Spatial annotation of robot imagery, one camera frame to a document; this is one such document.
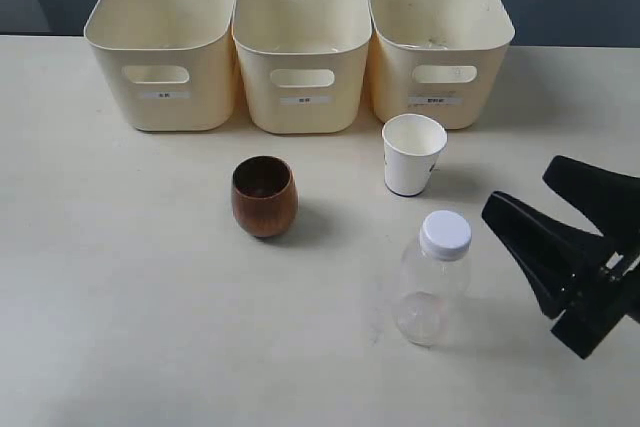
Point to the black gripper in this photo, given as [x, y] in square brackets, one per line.
[557, 259]

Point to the middle cream plastic bin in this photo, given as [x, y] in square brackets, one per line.
[302, 62]

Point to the left cream plastic bin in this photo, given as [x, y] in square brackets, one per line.
[169, 64]

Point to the cream plastic bin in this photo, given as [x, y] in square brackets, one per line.
[169, 64]
[439, 58]
[302, 62]

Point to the right cream plastic bin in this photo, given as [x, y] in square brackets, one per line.
[439, 58]

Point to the white paper cup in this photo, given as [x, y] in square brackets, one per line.
[412, 145]

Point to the clear plastic bottle white cap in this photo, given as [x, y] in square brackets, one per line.
[433, 274]

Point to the brown wooden cup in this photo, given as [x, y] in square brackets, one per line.
[264, 196]

